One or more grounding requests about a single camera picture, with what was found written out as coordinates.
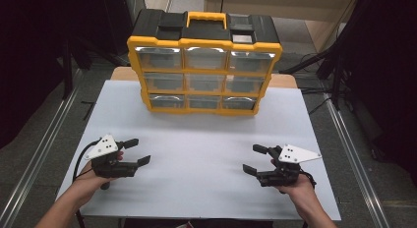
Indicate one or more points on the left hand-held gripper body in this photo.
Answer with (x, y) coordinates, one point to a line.
(105, 147)

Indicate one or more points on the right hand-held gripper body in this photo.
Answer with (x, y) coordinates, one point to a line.
(282, 175)

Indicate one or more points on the clear plastic drawer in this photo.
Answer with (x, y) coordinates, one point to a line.
(205, 83)

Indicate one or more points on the yellow black organizer case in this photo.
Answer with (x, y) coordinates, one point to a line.
(203, 43)

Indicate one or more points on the person's right hand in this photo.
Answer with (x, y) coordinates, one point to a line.
(300, 190)

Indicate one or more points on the person's left hand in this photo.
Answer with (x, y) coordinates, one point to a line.
(86, 179)

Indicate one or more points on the small black bent bar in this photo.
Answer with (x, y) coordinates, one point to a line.
(88, 109)

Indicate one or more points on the white table cover sheet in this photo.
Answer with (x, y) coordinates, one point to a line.
(183, 195)

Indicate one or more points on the person's dark clothing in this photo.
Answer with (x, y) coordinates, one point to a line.
(213, 224)

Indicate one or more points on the wooden table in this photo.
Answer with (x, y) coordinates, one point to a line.
(123, 75)

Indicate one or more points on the black metal stand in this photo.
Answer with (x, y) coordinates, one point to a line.
(67, 67)
(336, 87)

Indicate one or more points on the set of clear organizer bins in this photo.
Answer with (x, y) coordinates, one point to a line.
(160, 59)

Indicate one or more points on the black curtain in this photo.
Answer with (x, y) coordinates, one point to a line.
(390, 74)
(29, 57)

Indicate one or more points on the metal floor rail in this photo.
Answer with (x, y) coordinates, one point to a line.
(37, 160)
(356, 162)

